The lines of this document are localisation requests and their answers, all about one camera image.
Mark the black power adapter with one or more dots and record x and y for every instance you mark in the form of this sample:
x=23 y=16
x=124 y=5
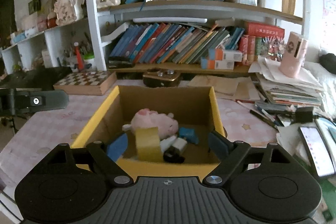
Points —
x=304 y=115

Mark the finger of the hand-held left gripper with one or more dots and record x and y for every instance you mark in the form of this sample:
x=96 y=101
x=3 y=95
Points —
x=50 y=100

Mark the pink alphabet wall poster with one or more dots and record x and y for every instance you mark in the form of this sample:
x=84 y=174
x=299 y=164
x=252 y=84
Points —
x=329 y=8

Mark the black cushion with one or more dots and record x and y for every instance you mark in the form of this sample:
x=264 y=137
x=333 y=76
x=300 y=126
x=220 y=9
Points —
x=328 y=62

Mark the black binder clip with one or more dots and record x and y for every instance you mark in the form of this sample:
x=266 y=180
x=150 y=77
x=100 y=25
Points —
x=173 y=157

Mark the white floral ornament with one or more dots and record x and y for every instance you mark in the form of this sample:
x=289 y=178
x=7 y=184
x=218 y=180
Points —
x=68 y=7

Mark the red round jar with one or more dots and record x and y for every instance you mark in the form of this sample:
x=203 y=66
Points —
x=51 y=21

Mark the black piano keyboard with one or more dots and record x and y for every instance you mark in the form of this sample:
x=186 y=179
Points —
x=31 y=78

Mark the wooden chessboard box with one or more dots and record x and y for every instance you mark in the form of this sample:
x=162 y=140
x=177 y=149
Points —
x=84 y=81

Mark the pink plush toy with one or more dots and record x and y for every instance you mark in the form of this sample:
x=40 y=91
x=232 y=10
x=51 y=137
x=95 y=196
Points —
x=157 y=121

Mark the red and white marker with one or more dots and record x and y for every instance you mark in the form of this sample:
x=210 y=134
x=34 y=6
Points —
x=78 y=58

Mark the white charger plug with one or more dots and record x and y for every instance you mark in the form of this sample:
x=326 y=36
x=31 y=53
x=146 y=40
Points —
x=178 y=145

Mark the white bookshelf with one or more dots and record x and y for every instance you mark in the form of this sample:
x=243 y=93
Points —
x=93 y=29

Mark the red book set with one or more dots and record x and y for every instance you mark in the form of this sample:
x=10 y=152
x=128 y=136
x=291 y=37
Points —
x=249 y=50

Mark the black pen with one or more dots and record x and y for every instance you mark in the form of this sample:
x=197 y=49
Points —
x=262 y=117

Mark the brown wooden music box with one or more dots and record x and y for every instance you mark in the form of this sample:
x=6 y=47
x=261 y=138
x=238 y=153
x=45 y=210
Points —
x=161 y=79

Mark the blue eraser block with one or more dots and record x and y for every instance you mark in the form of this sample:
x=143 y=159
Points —
x=189 y=133

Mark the colourful candy bag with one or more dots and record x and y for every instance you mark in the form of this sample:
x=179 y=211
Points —
x=273 y=47

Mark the orange and white carton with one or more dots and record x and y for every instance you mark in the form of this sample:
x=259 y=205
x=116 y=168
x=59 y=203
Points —
x=218 y=64
x=225 y=55

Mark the pink cylinder pen holder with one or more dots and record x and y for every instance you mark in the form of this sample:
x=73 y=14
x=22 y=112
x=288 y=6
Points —
x=292 y=58

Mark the brown cardboard sheet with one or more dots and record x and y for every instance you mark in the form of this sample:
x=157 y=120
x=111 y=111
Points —
x=218 y=86

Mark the white pen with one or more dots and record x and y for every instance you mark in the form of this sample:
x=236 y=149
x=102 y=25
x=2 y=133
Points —
x=256 y=112

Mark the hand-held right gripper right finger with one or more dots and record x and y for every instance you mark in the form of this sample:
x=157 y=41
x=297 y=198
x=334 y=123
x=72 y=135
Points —
x=216 y=145

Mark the thick green book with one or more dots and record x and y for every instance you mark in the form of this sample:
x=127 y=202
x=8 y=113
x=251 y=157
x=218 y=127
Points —
x=328 y=187

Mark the white cup of pens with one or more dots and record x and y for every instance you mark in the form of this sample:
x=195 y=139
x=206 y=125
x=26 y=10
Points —
x=70 y=62

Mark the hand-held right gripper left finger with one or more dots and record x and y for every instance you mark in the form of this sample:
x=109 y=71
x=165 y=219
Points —
x=118 y=146

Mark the white box with red label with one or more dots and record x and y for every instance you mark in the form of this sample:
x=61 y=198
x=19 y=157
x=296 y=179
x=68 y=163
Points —
x=46 y=59

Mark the thick red dictionary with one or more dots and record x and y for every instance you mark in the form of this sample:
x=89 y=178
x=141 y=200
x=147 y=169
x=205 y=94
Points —
x=263 y=30

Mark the white jar with green lid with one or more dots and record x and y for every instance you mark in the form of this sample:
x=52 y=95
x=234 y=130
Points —
x=89 y=62

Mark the row of leaning picture books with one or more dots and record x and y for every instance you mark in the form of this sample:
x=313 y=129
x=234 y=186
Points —
x=170 y=43

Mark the gold tape roll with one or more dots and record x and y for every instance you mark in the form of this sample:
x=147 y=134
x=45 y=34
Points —
x=147 y=148

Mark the stack of papers and booklets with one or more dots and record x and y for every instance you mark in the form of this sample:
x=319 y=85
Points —
x=288 y=90

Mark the yellow cardboard box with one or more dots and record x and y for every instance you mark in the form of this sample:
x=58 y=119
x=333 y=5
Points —
x=157 y=169

